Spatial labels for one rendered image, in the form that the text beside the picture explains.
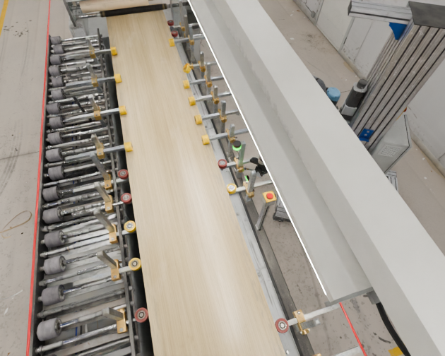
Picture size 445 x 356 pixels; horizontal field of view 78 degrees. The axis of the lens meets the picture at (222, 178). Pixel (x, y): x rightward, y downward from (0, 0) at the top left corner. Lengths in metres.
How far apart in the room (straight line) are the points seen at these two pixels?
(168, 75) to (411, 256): 2.92
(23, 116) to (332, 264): 4.51
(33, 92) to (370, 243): 4.86
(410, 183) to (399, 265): 3.64
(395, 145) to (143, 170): 1.94
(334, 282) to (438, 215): 3.52
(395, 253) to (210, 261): 1.63
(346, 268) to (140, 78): 2.91
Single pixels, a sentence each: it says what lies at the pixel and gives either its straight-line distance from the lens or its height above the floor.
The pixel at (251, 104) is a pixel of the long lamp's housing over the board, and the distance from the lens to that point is 0.59.
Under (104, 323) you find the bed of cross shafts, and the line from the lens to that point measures 2.30.
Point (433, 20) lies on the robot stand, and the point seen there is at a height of 2.03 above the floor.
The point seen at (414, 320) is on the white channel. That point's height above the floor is 2.45.
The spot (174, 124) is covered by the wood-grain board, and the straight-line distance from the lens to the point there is 2.58.
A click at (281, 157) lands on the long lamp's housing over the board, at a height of 2.37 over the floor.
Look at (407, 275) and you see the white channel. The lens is 0.37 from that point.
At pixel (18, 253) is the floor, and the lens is 3.49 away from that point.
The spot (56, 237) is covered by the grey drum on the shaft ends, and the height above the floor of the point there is 0.85.
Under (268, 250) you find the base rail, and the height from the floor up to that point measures 0.70.
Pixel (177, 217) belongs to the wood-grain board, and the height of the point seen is 0.90.
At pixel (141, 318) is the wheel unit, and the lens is 1.92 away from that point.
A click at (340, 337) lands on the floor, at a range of 2.98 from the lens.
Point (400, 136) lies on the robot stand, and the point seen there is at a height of 1.23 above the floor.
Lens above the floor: 2.76
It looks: 58 degrees down
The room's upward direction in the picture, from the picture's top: 3 degrees clockwise
